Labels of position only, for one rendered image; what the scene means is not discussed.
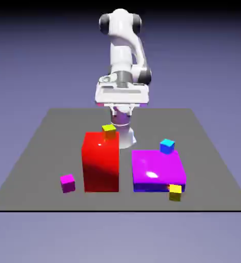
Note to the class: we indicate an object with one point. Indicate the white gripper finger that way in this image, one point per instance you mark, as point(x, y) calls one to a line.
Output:
point(130, 109)
point(113, 109)

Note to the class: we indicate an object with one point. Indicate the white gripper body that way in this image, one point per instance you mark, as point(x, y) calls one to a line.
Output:
point(121, 95)

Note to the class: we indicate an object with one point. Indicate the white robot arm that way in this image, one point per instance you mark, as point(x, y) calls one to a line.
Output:
point(121, 37)

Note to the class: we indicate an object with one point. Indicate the small yellow cube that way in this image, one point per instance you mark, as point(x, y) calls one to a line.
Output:
point(109, 131)
point(175, 192)

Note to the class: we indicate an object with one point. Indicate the small cyan cube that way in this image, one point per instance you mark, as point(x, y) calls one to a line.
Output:
point(167, 146)

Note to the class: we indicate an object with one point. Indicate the small magenta cube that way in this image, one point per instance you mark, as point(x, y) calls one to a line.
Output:
point(67, 183)

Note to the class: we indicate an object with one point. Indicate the large red box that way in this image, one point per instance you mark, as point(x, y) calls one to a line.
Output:
point(101, 162)

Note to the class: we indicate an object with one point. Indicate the large magenta box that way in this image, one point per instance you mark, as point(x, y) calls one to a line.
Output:
point(157, 168)

